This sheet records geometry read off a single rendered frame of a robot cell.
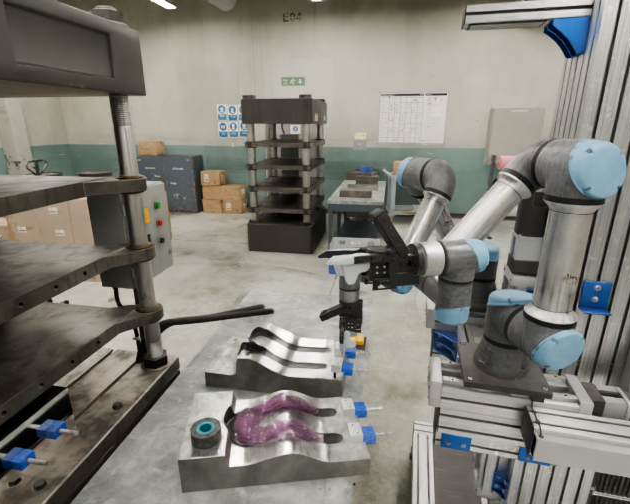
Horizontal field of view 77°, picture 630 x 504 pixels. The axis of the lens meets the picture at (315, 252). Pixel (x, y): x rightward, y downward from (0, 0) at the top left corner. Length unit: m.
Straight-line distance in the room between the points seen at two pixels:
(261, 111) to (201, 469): 4.61
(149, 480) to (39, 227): 4.43
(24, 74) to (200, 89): 7.47
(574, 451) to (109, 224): 1.67
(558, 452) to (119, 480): 1.15
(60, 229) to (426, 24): 6.33
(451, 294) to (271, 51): 7.46
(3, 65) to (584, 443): 1.62
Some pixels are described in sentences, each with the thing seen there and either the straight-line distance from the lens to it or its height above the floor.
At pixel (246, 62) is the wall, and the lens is 8.26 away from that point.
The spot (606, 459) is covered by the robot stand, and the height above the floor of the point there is 0.92.
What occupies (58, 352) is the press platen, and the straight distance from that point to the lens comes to 1.50.
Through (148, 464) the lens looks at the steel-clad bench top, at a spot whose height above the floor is 0.80.
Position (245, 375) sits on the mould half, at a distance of 1.49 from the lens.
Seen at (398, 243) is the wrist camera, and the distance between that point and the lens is 0.84.
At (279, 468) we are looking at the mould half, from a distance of 1.19.
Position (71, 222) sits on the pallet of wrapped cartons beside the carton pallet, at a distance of 5.19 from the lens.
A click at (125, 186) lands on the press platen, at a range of 1.49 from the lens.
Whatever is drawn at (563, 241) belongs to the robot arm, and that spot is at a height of 1.47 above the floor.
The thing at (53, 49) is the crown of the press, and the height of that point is 1.89.
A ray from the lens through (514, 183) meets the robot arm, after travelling 1.08.
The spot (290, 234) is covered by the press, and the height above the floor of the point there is 0.27.
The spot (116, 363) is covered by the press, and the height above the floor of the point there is 0.79.
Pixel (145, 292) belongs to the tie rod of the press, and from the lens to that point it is 1.62.
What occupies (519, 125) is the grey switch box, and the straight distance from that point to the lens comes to 7.69.
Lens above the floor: 1.72
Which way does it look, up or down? 18 degrees down
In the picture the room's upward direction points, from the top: straight up
